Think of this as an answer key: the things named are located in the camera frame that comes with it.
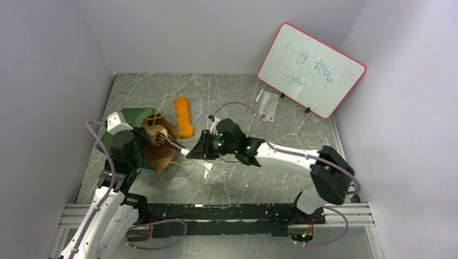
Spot aluminium side rail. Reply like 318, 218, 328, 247
331, 117, 361, 203

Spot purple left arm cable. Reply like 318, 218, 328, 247
65, 120, 188, 259

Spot white ruler package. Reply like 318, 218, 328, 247
258, 91, 279, 122

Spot white pink marker pen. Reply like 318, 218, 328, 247
254, 88, 264, 103

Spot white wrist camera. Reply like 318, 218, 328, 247
207, 114, 221, 135
106, 112, 133, 135

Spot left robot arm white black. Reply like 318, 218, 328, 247
58, 122, 151, 258

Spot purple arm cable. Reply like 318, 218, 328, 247
65, 120, 188, 259
208, 102, 362, 247

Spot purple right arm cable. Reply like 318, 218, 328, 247
208, 102, 362, 247

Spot silver metal tongs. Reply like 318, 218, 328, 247
154, 132, 214, 172

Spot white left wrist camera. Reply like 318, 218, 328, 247
106, 112, 133, 135

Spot pink framed whiteboard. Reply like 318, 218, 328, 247
258, 23, 367, 119

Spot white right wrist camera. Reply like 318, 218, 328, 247
207, 114, 221, 135

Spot orange fake bread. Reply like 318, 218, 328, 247
173, 96, 194, 138

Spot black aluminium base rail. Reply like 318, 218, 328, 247
58, 202, 375, 239

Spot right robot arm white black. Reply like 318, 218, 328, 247
183, 119, 355, 226

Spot green paper bag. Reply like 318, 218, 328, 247
94, 105, 194, 173

